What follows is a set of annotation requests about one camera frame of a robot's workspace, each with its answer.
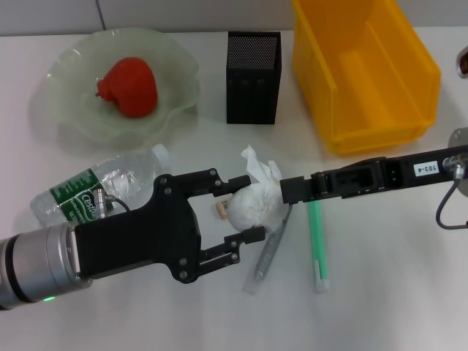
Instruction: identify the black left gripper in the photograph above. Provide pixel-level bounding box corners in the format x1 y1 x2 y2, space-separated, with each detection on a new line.
75 167 266 284

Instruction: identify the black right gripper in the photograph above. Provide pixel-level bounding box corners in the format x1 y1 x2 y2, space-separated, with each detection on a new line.
280 144 468 204

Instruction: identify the white paper ball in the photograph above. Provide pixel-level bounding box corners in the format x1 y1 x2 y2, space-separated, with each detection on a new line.
227 144 285 232

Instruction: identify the clear green-label water bottle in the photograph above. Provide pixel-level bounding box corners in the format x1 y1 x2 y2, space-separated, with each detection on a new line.
29 143 173 227

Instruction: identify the red-orange fruit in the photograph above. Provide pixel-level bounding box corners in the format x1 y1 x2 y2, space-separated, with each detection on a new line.
96 56 159 118

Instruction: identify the mint green pen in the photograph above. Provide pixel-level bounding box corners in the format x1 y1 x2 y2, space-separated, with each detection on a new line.
306 200 330 294

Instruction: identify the grey pen in clear sleeve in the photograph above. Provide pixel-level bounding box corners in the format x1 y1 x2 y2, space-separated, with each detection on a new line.
243 204 293 295

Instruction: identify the black mesh pen holder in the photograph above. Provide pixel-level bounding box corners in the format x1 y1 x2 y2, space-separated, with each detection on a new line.
225 31 282 124

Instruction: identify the pale green glass fruit plate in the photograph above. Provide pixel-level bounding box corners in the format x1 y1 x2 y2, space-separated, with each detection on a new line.
29 28 201 151

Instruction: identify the yellow plastic bin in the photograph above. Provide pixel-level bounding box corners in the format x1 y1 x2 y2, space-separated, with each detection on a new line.
291 0 442 156

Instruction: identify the left gripper metal cable connector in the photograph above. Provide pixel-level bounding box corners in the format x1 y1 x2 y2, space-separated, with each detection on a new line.
91 188 132 219

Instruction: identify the right gripper cable with connector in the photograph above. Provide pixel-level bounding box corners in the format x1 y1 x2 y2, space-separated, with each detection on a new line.
434 155 468 231

